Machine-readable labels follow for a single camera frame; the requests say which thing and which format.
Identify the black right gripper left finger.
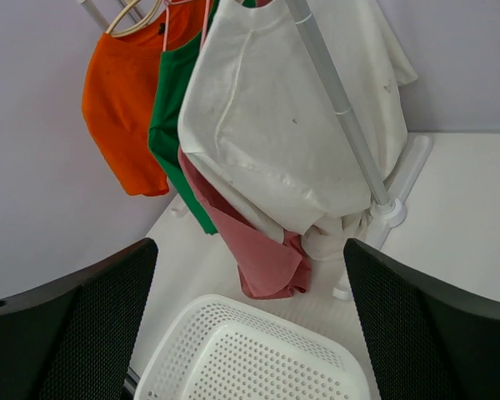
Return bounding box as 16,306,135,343
0,238,158,399

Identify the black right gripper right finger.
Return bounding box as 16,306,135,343
343,238,500,399

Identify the pink t shirt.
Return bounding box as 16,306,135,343
177,151,312,299

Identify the orange t shirt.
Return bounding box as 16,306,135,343
81,0,209,198

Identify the white t shirt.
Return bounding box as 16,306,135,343
178,1,417,261

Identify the green t shirt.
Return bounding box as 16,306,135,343
148,1,218,234

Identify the beige wooden hanger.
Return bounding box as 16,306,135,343
105,0,163,38

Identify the pink hanger of green shirt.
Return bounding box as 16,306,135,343
162,1,215,52

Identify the white and silver clothes rack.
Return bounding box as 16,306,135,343
77,0,433,301

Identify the white perforated plastic basket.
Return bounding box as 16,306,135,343
134,295,371,399

